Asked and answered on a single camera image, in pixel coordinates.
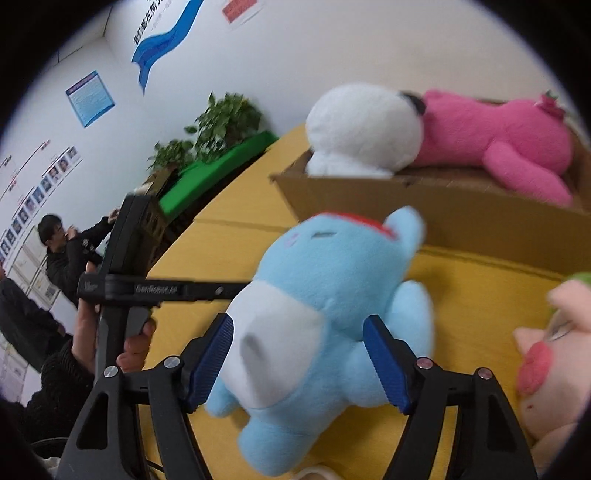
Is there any person's left hand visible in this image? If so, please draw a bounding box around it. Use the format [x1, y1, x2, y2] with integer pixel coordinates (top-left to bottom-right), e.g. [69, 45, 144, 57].
[70, 300, 157, 374]

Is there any wall photo chart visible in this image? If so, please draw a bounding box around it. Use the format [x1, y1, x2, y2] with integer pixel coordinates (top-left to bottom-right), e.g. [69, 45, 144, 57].
[0, 138, 84, 259]

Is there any green potted plant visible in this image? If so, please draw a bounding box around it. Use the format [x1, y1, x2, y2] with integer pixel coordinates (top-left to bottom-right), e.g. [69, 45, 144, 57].
[185, 92, 264, 162]
[148, 137, 197, 174]

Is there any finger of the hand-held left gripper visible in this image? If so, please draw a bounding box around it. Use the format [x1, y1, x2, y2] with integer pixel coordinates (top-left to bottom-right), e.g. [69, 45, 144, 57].
[182, 280, 254, 302]

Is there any pig plush toy green hair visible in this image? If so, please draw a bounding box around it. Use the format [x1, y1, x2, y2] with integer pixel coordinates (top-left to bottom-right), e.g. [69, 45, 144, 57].
[512, 271, 591, 462]

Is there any white plush toy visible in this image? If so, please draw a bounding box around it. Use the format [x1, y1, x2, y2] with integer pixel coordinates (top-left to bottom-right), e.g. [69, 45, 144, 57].
[305, 83, 428, 180]

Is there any brown cardboard carton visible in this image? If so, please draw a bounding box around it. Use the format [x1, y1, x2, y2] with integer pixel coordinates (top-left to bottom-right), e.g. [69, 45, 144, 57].
[134, 167, 181, 206]

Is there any brown cardboard box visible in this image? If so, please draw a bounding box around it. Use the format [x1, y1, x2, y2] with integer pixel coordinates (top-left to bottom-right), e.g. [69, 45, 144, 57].
[269, 97, 591, 278]

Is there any beige plastic hoop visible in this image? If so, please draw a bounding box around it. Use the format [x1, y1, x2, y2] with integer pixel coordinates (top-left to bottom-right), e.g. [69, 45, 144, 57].
[293, 465, 345, 480]

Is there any pink plush toy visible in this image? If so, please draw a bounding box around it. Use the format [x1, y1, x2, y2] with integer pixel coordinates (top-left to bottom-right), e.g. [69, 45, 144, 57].
[409, 90, 575, 208]

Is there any red wall notice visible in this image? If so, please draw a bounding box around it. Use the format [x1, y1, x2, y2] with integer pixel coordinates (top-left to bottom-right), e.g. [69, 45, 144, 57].
[221, 0, 265, 31]

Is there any light blue plush toy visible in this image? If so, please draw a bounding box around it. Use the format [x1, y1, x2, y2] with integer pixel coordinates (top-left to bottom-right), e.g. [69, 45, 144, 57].
[203, 206, 437, 477]

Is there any person's left forearm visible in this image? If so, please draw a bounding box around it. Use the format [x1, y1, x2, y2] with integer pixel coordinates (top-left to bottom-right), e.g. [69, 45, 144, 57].
[25, 340, 99, 446]

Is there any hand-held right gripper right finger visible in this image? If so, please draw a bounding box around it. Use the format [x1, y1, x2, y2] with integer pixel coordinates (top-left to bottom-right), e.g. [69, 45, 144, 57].
[362, 315, 539, 480]

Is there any blue wall notice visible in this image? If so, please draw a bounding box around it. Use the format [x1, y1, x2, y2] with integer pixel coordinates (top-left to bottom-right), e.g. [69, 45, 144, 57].
[65, 70, 115, 129]

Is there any blue wave wall banner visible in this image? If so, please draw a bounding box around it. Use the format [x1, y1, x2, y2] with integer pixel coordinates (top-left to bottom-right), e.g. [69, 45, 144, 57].
[131, 0, 204, 95]

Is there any green mat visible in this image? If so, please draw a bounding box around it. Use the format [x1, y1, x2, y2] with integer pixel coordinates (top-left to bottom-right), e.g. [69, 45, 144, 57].
[158, 130, 280, 217]

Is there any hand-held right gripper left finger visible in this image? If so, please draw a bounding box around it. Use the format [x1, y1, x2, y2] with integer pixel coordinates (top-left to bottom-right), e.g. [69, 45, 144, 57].
[58, 313, 235, 480]

